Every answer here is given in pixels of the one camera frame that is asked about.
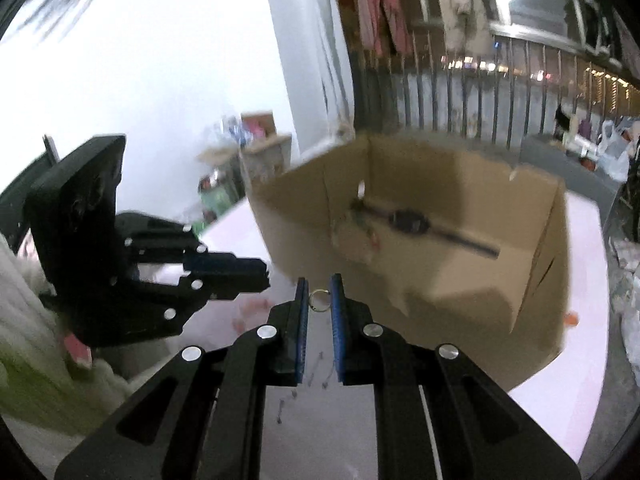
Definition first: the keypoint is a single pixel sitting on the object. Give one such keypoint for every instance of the large cardboard floor box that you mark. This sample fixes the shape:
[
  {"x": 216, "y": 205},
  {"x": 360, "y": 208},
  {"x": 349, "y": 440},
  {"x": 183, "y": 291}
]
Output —
[{"x": 270, "y": 160}]

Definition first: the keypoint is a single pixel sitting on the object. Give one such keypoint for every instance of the person's left forearm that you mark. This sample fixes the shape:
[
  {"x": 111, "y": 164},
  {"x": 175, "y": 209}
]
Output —
[{"x": 30, "y": 310}]

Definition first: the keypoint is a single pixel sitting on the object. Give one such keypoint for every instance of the hanging beige garment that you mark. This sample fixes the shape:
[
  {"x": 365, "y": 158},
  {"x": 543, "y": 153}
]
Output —
[{"x": 460, "y": 5}]

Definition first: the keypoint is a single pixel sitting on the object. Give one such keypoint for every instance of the white plastic bag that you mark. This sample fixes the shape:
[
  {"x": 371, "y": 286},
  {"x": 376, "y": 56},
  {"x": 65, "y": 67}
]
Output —
[{"x": 612, "y": 152}]

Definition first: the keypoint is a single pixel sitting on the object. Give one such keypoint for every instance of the blue and white plastic bags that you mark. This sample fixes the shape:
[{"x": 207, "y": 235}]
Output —
[{"x": 232, "y": 132}]

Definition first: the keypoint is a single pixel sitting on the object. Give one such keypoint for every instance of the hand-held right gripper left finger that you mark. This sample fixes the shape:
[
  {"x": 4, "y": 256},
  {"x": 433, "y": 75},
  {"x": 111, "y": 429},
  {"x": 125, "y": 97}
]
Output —
[{"x": 300, "y": 330}]

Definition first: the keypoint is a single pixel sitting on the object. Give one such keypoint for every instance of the green box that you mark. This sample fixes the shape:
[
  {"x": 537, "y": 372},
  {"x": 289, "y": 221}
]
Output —
[{"x": 220, "y": 205}]

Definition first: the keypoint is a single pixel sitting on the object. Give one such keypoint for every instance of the pink bundle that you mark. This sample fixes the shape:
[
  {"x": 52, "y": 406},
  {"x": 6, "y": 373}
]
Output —
[{"x": 262, "y": 127}]

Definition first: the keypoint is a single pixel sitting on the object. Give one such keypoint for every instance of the dark purple wrist watch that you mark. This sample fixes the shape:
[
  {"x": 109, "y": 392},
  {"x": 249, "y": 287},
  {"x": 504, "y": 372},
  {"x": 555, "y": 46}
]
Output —
[{"x": 407, "y": 220}]

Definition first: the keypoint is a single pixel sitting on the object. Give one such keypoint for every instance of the person's left hand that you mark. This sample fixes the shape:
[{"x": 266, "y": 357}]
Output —
[{"x": 77, "y": 351}]

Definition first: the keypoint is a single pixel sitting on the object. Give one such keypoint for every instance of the pink checked tablecloth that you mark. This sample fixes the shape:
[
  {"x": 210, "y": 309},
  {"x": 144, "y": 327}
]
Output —
[{"x": 350, "y": 435}]

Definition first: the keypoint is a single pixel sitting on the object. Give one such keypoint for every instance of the metal balcony railing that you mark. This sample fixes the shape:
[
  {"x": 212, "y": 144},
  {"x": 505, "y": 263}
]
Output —
[{"x": 545, "y": 46}]

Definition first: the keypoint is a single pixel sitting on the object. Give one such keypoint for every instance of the small black object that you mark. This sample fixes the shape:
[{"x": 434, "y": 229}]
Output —
[{"x": 562, "y": 120}]

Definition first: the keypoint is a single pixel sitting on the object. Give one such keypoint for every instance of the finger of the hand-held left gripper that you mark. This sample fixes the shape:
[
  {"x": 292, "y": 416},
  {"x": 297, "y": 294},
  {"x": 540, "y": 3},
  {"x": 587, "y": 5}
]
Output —
[
  {"x": 230, "y": 280},
  {"x": 160, "y": 235}
]

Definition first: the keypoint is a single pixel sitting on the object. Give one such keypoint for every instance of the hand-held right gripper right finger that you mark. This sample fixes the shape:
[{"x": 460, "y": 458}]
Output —
[{"x": 337, "y": 330}]

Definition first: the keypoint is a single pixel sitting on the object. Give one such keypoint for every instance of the hanging pink garment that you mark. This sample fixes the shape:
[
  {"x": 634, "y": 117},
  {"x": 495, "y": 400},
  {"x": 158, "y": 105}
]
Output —
[{"x": 380, "y": 5}]

